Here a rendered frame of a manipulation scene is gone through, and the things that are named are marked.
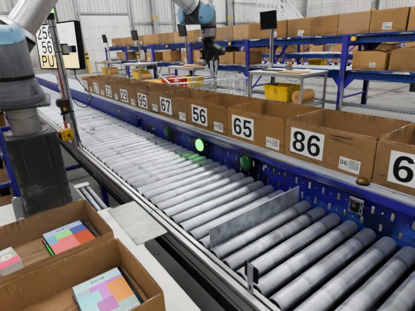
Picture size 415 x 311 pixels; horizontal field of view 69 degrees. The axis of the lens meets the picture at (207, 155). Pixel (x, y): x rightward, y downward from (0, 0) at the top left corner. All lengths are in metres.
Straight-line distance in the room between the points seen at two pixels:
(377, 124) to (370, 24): 4.82
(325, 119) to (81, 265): 1.22
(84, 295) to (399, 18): 5.77
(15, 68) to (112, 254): 0.75
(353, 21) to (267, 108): 4.68
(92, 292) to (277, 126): 0.97
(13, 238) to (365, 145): 1.24
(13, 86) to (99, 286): 0.78
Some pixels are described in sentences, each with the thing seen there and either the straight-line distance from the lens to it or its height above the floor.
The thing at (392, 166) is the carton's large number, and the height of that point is 0.97.
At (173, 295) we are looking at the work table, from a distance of 0.90.
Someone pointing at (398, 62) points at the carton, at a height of 0.94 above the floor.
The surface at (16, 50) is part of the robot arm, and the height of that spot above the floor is 1.38.
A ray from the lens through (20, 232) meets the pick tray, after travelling 1.24.
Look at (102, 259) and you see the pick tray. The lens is 0.99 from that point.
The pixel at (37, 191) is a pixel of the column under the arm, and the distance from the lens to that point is 1.41.
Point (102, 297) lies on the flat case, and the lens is 0.90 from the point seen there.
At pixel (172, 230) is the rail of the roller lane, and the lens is 1.14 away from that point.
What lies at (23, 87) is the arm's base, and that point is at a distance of 1.32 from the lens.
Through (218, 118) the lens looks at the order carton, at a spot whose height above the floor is 0.98.
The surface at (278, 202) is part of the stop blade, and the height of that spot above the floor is 0.78.
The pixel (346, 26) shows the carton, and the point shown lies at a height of 1.51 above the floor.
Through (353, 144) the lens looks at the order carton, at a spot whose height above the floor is 1.01.
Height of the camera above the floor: 1.38
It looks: 21 degrees down
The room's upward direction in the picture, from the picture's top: 3 degrees counter-clockwise
